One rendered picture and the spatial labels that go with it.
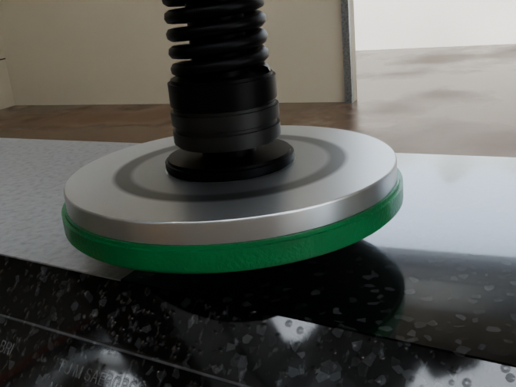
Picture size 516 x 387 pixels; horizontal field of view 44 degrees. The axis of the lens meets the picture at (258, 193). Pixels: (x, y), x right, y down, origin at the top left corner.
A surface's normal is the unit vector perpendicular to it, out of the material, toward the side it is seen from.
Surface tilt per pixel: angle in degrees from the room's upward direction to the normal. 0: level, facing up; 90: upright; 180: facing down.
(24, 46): 90
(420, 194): 0
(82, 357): 45
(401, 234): 0
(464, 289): 0
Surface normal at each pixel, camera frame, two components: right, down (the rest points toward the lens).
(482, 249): -0.09, -0.94
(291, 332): -0.42, -0.45
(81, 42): -0.39, 0.32
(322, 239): 0.49, 0.24
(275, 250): 0.25, 0.29
